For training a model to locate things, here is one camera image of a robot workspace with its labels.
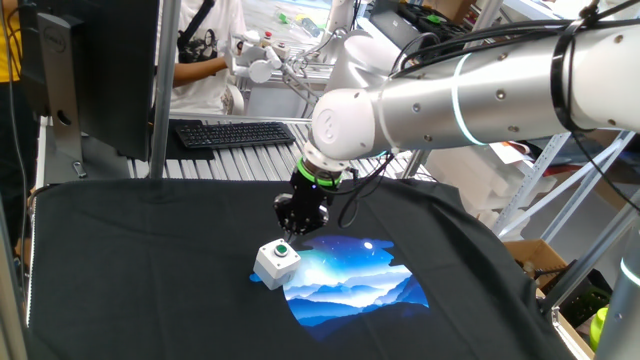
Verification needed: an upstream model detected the black desk mat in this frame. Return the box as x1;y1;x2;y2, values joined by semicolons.
148;118;217;162

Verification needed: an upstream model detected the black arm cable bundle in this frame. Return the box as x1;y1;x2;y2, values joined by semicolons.
389;0;640;134

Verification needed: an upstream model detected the bare forearm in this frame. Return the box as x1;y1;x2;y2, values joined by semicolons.
172;55;234;89

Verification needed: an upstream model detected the black plastic crate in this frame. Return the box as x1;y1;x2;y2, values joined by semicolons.
542;259;614;329

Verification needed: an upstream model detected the silver round post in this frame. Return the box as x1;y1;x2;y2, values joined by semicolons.
148;0;183;180
464;0;504;32

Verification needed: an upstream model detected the aluminium frame strut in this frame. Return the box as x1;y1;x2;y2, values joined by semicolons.
539;199;640;317

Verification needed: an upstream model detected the brown cardboard box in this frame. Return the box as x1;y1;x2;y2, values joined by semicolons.
503;238;570;290

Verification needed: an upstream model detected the black T-shirt with blue print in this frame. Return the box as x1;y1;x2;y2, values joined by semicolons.
24;177;576;360

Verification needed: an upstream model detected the black Dell monitor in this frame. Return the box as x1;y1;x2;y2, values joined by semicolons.
18;0;161;179

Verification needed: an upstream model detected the green plastic bottle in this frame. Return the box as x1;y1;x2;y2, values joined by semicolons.
589;305;609;352

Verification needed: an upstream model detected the grey metal shelf rack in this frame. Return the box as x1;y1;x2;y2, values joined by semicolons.
492;130;636;246

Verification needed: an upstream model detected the black plastic tray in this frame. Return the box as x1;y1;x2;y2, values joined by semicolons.
397;0;471;39

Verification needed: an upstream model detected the black keyboard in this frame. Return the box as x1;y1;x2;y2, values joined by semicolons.
172;119;297;150

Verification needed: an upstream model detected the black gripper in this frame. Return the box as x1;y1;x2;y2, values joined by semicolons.
273;177;337;244

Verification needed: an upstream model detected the person in white T-shirt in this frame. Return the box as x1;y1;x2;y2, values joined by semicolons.
169;0;247;115

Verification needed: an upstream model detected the white green push-button box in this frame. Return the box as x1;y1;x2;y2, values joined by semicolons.
252;238;303;291

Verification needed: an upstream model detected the black camera cable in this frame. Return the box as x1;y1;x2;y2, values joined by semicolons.
337;152;396;230

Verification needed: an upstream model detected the white foam block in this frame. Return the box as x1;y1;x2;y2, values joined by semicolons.
424;147;556;229

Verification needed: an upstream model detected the white handheld device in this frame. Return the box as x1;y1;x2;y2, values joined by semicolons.
224;29;321;104

